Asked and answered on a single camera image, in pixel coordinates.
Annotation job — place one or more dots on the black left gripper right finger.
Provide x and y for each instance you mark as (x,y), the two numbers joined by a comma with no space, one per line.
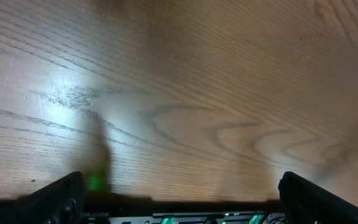
(304,202)

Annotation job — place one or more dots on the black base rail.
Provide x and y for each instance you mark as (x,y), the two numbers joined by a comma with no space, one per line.
(114,208)

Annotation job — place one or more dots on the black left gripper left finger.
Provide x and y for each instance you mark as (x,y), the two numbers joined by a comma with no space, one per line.
(59,202)

